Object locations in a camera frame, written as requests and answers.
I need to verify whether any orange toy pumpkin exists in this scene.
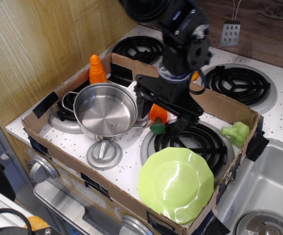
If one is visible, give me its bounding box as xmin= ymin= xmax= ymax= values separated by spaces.
xmin=191 ymin=70 xmax=200 ymax=82

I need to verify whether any hanging metal slotted spatula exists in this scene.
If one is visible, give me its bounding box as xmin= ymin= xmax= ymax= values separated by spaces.
xmin=219 ymin=0 xmax=241 ymax=47

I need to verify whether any orange object bottom left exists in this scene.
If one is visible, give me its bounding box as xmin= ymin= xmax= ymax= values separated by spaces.
xmin=27 ymin=216 xmax=49 ymax=231

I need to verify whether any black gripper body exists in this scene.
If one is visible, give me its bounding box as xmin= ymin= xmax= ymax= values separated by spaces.
xmin=134 ymin=70 xmax=204 ymax=118

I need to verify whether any stainless steel pot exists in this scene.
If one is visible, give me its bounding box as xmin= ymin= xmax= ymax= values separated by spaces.
xmin=73 ymin=83 xmax=138 ymax=141

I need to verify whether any front right black burner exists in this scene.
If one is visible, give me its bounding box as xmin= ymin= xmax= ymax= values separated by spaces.
xmin=140 ymin=120 xmax=235 ymax=181

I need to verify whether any light green plastic plate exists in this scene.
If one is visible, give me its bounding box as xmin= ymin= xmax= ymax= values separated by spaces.
xmin=137 ymin=147 xmax=215 ymax=224

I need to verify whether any orange toy carrot green stem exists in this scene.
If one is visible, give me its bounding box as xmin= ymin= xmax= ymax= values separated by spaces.
xmin=150 ymin=103 xmax=168 ymax=135

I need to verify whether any silver oven knob right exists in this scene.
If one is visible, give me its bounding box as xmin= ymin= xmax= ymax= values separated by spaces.
xmin=119 ymin=215 xmax=153 ymax=235

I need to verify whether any silver toy sink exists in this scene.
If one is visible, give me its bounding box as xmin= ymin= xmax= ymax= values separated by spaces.
xmin=216 ymin=139 xmax=283 ymax=235

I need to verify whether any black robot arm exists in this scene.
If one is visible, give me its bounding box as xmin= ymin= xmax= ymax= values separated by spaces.
xmin=120 ymin=0 xmax=212 ymax=139

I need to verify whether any back right black burner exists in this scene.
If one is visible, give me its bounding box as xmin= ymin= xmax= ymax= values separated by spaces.
xmin=204 ymin=64 xmax=278 ymax=115

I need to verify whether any upright orange toy carrot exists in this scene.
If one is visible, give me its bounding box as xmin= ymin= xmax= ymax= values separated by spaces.
xmin=89 ymin=54 xmax=108 ymax=85

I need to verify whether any silver oven knob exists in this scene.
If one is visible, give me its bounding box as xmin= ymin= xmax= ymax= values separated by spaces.
xmin=119 ymin=215 xmax=153 ymax=235
xmin=29 ymin=155 xmax=59 ymax=184

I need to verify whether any silver stove knob front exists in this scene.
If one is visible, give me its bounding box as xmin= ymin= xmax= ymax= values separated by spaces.
xmin=87 ymin=140 xmax=122 ymax=170

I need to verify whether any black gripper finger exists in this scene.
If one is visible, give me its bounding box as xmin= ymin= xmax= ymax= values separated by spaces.
xmin=136 ymin=95 xmax=152 ymax=118
xmin=172 ymin=114 xmax=199 ymax=140

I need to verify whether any back left black burner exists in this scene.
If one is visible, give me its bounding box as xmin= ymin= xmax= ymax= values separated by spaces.
xmin=107 ymin=36 xmax=164 ymax=67

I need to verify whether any silver stove knob middle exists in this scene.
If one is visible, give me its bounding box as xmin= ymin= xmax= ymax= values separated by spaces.
xmin=133 ymin=115 xmax=150 ymax=128

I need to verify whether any cardboard fence with black tape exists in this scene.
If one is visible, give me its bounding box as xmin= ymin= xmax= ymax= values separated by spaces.
xmin=21 ymin=52 xmax=270 ymax=235

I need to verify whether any sink drain strainer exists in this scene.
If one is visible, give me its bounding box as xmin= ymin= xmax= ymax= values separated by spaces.
xmin=233 ymin=210 xmax=283 ymax=235

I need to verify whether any front left black burner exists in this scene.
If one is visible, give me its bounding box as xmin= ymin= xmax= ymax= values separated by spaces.
xmin=48 ymin=81 xmax=89 ymax=134

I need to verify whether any silver oven door handle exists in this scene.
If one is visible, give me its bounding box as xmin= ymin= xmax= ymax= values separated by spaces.
xmin=34 ymin=181 xmax=120 ymax=235

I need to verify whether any silver oven knob left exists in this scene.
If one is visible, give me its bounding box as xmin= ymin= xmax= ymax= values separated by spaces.
xmin=29 ymin=155 xmax=59 ymax=184

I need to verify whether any green toy broccoli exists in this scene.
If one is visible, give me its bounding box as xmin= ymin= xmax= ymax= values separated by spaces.
xmin=220 ymin=121 xmax=250 ymax=146

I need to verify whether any black burner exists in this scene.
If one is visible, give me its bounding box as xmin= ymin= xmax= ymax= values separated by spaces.
xmin=204 ymin=64 xmax=278 ymax=115
xmin=48 ymin=81 xmax=89 ymax=134
xmin=140 ymin=120 xmax=235 ymax=181
xmin=107 ymin=36 xmax=164 ymax=67

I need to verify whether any black cable bottom left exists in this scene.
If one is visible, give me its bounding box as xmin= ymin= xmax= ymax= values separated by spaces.
xmin=0 ymin=208 xmax=33 ymax=235

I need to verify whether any silver stove knob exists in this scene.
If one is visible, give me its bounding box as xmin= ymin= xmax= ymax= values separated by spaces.
xmin=87 ymin=140 xmax=122 ymax=170
xmin=133 ymin=115 xmax=150 ymax=128

